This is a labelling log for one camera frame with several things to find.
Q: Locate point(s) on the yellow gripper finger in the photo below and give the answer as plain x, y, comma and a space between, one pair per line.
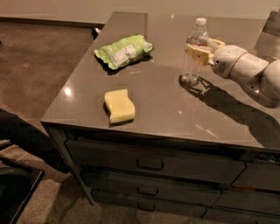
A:
201, 54
212, 43

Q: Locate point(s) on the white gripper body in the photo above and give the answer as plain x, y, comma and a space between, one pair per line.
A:
228, 60

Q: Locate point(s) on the clear plastic water bottle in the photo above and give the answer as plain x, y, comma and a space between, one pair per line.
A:
195, 42

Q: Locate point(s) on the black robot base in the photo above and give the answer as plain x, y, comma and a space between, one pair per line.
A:
16, 179

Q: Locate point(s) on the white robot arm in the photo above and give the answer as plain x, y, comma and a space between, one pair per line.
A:
257, 77

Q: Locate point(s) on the green snack bag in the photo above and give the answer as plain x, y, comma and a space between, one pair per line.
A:
124, 52

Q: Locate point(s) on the yellow sponge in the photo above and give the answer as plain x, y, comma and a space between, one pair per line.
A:
120, 106

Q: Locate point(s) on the small dark object behind counter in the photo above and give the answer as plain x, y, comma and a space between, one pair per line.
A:
95, 32

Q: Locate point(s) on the grey drawer cabinet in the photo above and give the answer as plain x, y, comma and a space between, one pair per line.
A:
161, 173

